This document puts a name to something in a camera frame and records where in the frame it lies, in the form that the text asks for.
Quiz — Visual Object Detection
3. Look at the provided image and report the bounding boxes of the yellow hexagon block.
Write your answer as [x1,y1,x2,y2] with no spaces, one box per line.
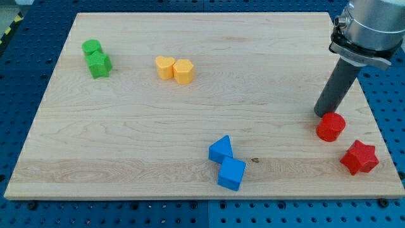
[173,59,194,84]

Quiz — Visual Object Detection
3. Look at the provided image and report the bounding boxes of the green circle block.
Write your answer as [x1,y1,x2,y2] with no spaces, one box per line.
[82,39,103,56]

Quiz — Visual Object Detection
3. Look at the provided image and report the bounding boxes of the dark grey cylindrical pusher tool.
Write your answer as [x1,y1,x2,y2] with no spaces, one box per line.
[314,58,364,118]

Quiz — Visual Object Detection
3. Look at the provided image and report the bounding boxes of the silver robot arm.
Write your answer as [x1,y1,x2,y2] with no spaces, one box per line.
[329,0,404,70]

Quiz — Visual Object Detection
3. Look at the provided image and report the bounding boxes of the blue cube block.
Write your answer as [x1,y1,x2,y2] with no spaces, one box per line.
[218,157,246,191]

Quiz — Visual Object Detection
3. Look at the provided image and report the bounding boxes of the red circle block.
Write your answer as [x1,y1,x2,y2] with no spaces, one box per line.
[316,112,346,142]

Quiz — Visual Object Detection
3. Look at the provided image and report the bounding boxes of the blue triangle block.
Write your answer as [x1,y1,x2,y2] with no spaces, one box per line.
[208,135,234,163]

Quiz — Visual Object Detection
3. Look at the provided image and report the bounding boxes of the red star block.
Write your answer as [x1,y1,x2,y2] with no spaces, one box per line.
[340,140,380,175]

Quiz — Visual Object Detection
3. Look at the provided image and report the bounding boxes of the green star block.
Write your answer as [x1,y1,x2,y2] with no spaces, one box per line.
[85,51,113,79]

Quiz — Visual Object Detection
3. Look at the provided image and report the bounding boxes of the light wooden board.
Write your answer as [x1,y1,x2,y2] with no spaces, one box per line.
[4,12,404,200]

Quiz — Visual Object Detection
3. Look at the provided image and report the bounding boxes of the yellow heart block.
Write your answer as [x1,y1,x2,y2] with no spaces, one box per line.
[155,56,175,80]

